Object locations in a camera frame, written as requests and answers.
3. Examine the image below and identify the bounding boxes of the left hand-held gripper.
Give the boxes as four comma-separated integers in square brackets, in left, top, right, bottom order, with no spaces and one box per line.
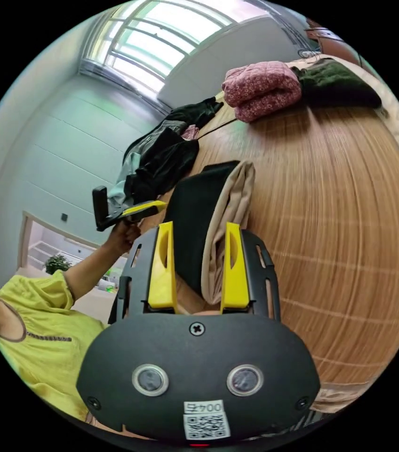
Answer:
[96,200,168,233]

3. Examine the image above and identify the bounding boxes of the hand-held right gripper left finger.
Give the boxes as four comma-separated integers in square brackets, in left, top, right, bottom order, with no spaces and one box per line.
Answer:
[147,221,178,315]

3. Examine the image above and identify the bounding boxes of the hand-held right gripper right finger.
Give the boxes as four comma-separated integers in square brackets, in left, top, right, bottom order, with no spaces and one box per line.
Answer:
[220,221,250,315]

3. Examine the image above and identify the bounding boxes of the black pants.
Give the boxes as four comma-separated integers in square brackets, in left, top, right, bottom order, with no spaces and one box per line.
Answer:
[161,160,241,298]

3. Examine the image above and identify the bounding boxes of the person's left forearm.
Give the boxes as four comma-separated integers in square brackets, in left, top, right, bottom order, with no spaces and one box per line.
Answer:
[63,244,129,308]

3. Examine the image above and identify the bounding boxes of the person's left hand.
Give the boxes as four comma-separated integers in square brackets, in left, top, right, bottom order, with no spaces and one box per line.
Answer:
[103,221,142,256]

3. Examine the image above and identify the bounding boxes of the pile of clothes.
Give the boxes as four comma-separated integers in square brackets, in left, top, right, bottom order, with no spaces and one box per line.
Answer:
[107,97,225,213]

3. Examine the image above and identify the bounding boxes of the beige garment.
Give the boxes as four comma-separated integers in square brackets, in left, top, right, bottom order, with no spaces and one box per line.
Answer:
[200,160,256,307]

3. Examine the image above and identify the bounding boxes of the green potted plant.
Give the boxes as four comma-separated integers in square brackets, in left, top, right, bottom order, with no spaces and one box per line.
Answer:
[45,254,74,276]

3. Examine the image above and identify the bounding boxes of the person's body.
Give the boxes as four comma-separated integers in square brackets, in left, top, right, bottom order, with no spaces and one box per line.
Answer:
[0,246,110,421]

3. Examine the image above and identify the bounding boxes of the pink dotted folded quilt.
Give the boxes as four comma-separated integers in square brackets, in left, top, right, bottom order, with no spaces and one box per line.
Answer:
[221,60,303,123]

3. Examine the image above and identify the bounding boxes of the window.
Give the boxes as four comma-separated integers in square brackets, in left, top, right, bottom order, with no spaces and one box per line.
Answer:
[79,0,267,93]

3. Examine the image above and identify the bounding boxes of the dark green folded blanket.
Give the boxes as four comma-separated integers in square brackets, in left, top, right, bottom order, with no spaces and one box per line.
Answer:
[290,57,383,109]

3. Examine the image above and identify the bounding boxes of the brown wooden cabinet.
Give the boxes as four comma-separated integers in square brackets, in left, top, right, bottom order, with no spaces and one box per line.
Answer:
[304,16,362,65]

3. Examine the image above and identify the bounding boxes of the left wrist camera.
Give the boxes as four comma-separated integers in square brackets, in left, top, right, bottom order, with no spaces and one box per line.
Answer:
[92,186,109,230]

